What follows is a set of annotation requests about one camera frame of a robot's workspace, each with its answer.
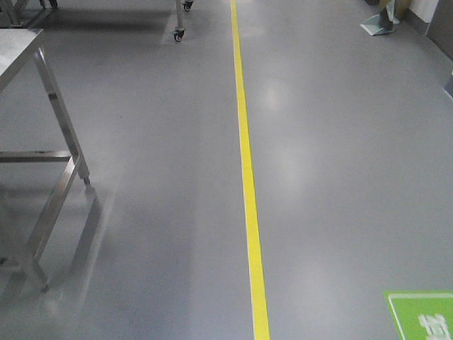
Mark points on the green floor sign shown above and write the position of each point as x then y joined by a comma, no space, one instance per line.
421,314

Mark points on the green dustpan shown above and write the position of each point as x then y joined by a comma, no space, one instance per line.
384,22

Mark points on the steel cart with casters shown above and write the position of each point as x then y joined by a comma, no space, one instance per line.
14,14

